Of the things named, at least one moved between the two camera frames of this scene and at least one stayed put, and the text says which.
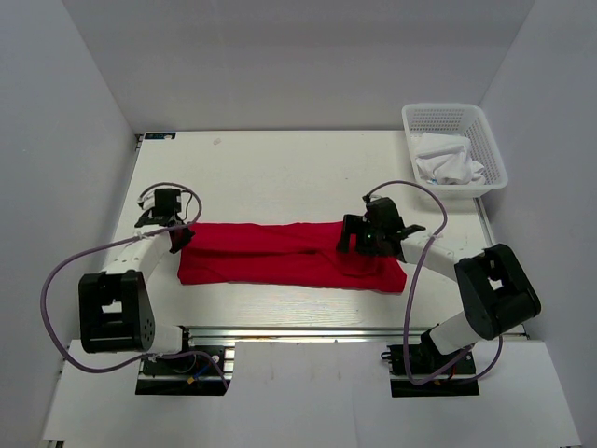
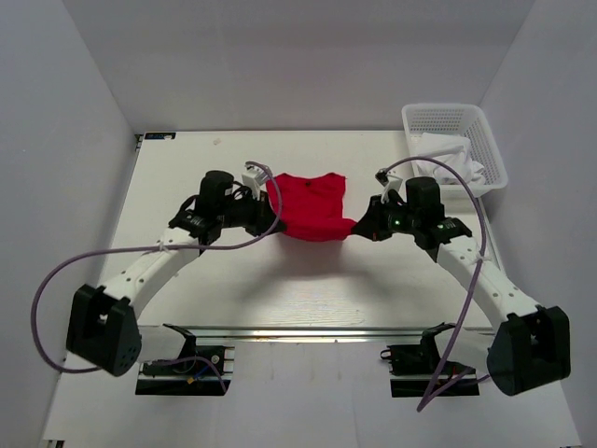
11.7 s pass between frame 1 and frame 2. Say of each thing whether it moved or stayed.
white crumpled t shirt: stayed
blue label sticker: stayed
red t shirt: moved
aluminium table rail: stayed
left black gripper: moved
